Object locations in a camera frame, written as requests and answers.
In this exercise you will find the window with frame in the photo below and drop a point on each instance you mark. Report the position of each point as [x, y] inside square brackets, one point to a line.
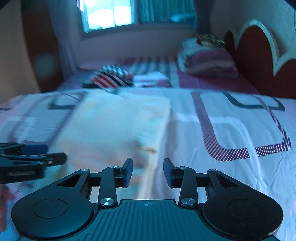
[98, 18]

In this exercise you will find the red white headboard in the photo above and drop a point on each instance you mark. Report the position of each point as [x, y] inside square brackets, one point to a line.
[256, 55]

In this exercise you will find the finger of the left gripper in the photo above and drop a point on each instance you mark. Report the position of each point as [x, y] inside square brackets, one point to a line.
[54, 159]
[31, 150]

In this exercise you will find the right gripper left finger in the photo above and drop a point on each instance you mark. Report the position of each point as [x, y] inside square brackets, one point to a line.
[112, 178]

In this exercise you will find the dark wooden door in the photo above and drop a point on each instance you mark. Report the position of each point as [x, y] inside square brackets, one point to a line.
[42, 45]

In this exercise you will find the cream knit sweater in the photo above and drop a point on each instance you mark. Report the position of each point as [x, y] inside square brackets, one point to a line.
[107, 128]

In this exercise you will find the pink flat pillow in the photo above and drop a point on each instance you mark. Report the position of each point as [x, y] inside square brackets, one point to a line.
[95, 65]

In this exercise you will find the left grey curtain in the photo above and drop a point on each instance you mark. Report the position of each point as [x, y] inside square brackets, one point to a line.
[60, 17]

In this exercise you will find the patterned bed sheet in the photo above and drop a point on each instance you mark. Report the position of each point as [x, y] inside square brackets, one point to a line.
[249, 137]

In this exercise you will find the person left hand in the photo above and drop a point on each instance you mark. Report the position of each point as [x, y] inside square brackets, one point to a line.
[5, 195]

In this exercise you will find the striped folded garment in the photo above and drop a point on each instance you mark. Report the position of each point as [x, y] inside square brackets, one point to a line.
[109, 76]

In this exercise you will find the striped folded quilt pillow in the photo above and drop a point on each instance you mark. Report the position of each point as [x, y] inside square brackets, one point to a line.
[202, 59]

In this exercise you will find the white folded cloth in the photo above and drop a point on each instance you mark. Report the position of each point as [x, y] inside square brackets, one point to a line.
[154, 77]

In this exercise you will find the striped purple mattress sheet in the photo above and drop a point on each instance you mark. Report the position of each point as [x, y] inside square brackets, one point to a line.
[168, 66]

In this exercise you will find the yellow patterned cloth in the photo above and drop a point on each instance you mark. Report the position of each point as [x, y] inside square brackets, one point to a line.
[210, 41]

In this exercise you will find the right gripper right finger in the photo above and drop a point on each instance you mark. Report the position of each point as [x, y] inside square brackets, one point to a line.
[183, 178]

